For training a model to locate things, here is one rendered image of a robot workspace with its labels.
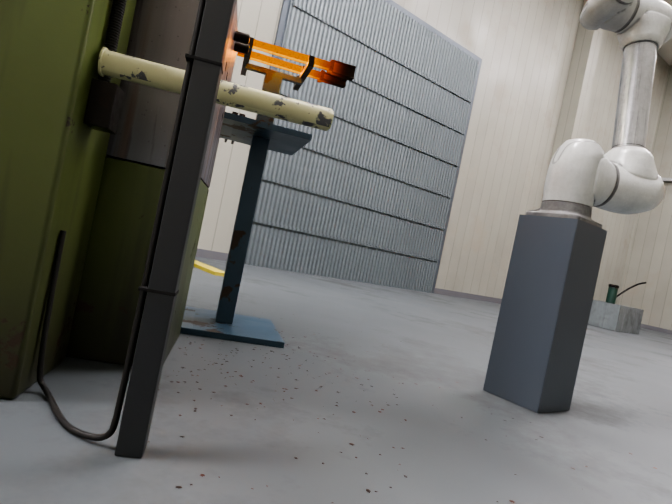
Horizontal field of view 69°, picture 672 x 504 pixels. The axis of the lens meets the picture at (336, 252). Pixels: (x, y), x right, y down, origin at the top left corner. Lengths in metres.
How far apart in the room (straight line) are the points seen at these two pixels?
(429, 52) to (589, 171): 5.26
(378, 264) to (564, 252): 4.73
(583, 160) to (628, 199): 0.21
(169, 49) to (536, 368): 1.35
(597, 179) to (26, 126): 1.52
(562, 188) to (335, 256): 4.31
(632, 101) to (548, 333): 0.84
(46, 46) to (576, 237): 1.42
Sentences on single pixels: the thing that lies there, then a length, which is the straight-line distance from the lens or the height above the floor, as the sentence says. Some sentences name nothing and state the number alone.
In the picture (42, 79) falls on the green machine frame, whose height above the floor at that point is 0.55.
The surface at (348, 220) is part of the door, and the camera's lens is 5.86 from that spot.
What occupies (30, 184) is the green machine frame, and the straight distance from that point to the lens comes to 0.99.
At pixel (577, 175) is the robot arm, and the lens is 1.74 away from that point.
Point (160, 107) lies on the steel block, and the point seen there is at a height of 0.60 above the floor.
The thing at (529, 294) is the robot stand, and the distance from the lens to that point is 1.69.
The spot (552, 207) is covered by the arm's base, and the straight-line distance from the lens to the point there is 1.73.
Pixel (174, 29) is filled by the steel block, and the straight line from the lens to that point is 1.30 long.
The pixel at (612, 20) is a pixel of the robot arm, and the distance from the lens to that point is 2.08.
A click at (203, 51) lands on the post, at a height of 0.61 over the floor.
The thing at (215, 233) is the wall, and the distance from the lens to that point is 5.08.
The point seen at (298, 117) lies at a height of 0.61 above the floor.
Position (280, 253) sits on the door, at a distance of 5.38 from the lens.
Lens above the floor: 0.37
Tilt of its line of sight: 1 degrees down
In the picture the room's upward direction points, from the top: 12 degrees clockwise
